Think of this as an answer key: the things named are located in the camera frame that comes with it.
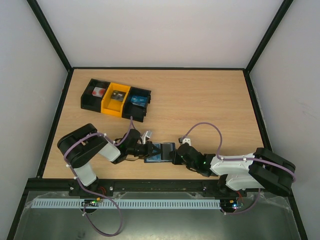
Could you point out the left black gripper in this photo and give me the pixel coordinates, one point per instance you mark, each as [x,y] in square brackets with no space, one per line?
[149,152]

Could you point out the white slotted cable duct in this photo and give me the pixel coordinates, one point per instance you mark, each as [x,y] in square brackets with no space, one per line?
[193,204]

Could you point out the yellow bin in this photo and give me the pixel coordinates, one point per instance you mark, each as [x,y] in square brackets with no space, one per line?
[113,107]

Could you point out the black rail base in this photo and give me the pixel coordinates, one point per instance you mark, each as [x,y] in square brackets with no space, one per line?
[108,187]

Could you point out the black bin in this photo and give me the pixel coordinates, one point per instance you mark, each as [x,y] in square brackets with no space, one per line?
[91,99]
[137,113]

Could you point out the black bin right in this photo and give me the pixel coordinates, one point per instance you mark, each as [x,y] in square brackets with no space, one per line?
[137,113]

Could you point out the black bin left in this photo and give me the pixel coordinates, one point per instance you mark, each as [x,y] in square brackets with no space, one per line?
[91,99]

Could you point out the black VIP card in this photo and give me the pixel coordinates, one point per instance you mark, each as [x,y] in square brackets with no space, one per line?
[166,148]

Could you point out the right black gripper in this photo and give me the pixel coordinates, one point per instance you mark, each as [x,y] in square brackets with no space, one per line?
[180,155]

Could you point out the red white card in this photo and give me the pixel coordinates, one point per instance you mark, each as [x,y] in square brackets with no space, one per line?
[98,92]

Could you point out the black enclosure frame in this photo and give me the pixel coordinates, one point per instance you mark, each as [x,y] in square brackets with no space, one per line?
[35,7]

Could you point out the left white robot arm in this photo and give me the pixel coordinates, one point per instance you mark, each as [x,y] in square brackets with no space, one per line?
[84,143]

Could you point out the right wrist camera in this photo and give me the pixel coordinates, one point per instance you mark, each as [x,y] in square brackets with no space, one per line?
[185,140]

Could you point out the blue card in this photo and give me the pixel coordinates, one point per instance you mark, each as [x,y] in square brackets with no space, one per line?
[140,101]

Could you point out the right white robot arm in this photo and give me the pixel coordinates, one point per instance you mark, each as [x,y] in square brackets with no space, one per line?
[262,169]

